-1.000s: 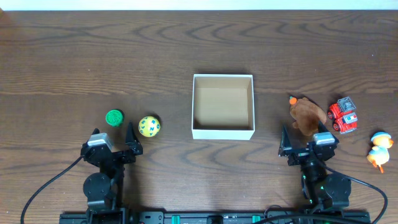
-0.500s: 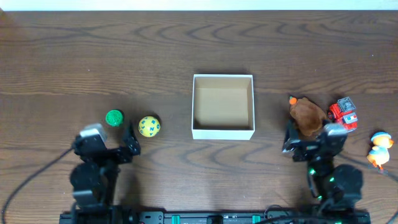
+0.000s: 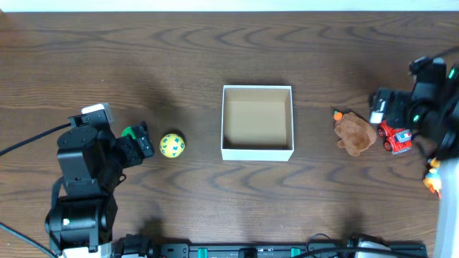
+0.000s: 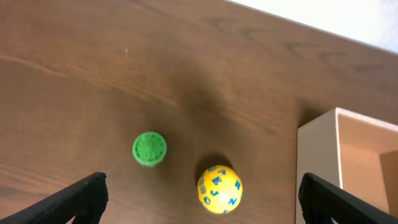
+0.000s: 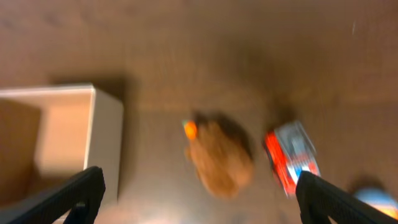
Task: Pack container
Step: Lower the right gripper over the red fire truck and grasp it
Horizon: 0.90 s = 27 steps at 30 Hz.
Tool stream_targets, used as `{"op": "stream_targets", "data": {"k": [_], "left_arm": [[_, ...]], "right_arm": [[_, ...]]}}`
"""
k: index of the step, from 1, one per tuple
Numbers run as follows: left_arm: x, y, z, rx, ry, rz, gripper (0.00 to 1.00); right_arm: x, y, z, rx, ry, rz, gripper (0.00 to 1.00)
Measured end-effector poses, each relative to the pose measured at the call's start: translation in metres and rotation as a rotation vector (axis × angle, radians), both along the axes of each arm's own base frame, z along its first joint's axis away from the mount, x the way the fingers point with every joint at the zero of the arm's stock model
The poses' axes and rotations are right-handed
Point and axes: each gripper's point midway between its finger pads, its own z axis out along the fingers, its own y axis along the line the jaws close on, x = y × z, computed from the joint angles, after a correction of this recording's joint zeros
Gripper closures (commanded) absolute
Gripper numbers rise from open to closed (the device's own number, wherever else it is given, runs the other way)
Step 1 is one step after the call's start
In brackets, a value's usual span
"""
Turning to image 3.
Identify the black rail at table edge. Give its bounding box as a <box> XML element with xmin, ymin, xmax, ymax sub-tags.
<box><xmin>110</xmin><ymin>233</ymin><xmax>428</xmax><ymax>258</ymax></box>

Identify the red toy truck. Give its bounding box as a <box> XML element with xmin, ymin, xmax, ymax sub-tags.
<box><xmin>377</xmin><ymin>120</ymin><xmax>412</xmax><ymax>155</ymax></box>

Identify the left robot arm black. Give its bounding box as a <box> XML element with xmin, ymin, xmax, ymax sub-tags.
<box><xmin>45</xmin><ymin>120</ymin><xmax>154</xmax><ymax>256</ymax></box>

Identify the white cardboard box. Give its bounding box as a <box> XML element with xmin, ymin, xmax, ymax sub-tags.
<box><xmin>220</xmin><ymin>85</ymin><xmax>295</xmax><ymax>162</ymax></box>

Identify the yellow ball with blue letters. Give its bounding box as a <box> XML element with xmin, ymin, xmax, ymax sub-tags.
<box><xmin>159</xmin><ymin>133</ymin><xmax>186</xmax><ymax>158</ymax></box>

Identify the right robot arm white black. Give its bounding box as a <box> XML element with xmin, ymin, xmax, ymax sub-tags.
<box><xmin>369</xmin><ymin>56</ymin><xmax>458</xmax><ymax>257</ymax></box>

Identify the green ribbed plastic wheel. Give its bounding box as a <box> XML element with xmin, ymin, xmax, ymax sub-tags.
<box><xmin>121</xmin><ymin>127</ymin><xmax>136</xmax><ymax>140</ymax></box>

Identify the orange duck toy blue hat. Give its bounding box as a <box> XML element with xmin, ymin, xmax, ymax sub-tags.
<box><xmin>422</xmin><ymin>158</ymin><xmax>442</xmax><ymax>199</ymax></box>

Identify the brown plush toy with carrot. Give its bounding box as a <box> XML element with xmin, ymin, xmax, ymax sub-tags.
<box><xmin>333</xmin><ymin>110</ymin><xmax>377</xmax><ymax>156</ymax></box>

